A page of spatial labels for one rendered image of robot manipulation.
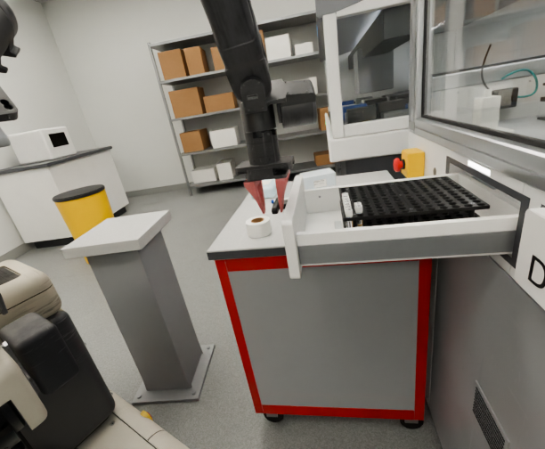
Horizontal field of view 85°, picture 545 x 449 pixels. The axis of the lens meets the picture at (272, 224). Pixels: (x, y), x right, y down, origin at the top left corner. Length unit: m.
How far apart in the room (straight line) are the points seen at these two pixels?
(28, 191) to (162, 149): 1.99
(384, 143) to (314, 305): 0.81
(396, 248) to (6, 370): 0.63
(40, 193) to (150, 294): 2.80
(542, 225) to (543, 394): 0.24
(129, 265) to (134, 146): 4.22
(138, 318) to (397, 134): 1.29
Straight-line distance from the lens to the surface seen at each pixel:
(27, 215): 4.09
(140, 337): 1.38
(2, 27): 0.56
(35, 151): 4.11
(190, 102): 4.43
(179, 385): 1.52
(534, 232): 0.49
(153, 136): 5.15
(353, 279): 0.82
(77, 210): 2.97
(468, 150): 0.67
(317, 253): 0.50
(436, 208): 0.55
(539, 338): 0.56
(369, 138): 1.40
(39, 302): 0.94
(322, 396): 1.14
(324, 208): 0.73
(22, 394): 0.67
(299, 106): 0.52
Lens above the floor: 1.10
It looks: 22 degrees down
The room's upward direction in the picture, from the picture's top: 10 degrees counter-clockwise
